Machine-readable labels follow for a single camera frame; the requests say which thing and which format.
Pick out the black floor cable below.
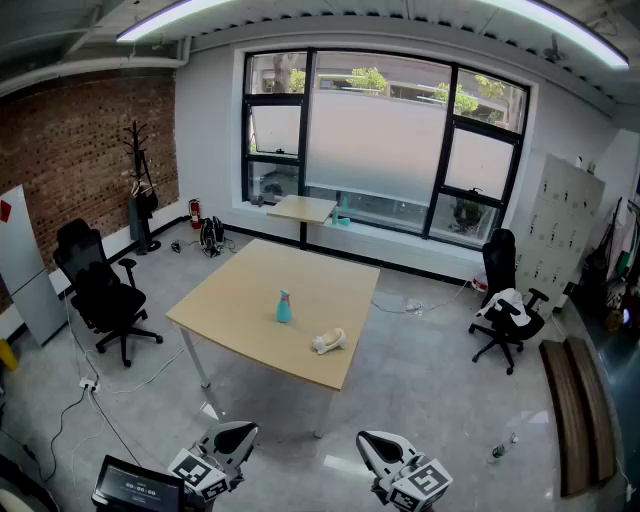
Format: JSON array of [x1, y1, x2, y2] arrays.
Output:
[[0, 389, 142, 484]]

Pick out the long ceiling light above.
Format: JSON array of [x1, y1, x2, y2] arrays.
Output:
[[479, 0, 630, 70], [115, 0, 236, 43]]

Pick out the teal items on sill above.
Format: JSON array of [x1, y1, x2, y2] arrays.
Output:
[[330, 195, 354, 229]]

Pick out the grey locker cabinet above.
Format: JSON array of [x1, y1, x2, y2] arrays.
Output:
[[514, 153, 606, 321]]

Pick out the wooden bench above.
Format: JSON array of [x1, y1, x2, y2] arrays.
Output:
[[538, 335, 617, 498]]

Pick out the white garment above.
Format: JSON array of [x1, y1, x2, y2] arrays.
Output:
[[474, 288, 531, 326]]

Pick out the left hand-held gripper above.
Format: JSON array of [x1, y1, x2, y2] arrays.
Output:
[[167, 422, 260, 503]]

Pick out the black office chair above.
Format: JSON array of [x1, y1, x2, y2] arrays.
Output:
[[53, 218, 165, 369], [468, 228, 550, 376]]

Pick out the clothes rack with garments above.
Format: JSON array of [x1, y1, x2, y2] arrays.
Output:
[[582, 197, 640, 321]]

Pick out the white fridge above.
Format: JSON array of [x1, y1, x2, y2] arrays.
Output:
[[0, 183, 69, 348]]

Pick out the yellow object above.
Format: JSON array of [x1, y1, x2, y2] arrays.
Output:
[[0, 338, 20, 372]]

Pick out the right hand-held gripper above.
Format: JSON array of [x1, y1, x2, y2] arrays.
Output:
[[355, 430, 455, 512]]

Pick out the black-framed window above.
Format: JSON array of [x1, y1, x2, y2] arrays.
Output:
[[243, 48, 531, 250]]

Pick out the small wooden pedestal table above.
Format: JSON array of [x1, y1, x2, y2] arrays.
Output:
[[266, 194, 339, 251]]

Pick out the black coat rack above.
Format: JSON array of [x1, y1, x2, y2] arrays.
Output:
[[123, 120, 162, 256]]

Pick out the black backpack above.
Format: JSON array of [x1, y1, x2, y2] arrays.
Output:
[[199, 215, 226, 258]]

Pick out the black monitor screen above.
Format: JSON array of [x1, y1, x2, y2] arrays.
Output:
[[91, 454, 186, 512]]

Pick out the white floor cable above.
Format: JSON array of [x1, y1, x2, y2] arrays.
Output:
[[369, 284, 474, 317]]

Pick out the dark hanging clothes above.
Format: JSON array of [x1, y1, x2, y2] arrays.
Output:
[[128, 179, 160, 241]]

